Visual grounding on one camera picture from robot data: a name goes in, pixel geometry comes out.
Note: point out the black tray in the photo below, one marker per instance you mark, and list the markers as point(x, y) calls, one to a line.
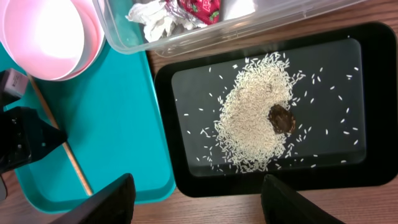
point(376, 45)

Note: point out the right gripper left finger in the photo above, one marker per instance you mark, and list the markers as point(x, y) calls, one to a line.
point(114, 204)

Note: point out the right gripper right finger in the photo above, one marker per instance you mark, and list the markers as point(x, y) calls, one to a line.
point(282, 204)

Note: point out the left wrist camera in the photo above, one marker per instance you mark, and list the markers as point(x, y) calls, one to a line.
point(13, 86)

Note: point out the red snack wrapper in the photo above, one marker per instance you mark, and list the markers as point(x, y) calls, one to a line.
point(164, 18)

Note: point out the clear plastic bin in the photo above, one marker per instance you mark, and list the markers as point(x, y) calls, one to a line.
point(236, 19)

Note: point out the brown food scrap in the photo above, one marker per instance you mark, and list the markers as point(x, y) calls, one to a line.
point(282, 120)

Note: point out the large white plate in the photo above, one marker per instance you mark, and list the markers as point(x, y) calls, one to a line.
point(93, 49)

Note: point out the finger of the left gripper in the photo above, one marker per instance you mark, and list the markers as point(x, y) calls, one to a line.
point(25, 138)

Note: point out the pile of rice grains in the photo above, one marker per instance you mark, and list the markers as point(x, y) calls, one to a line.
point(223, 112)

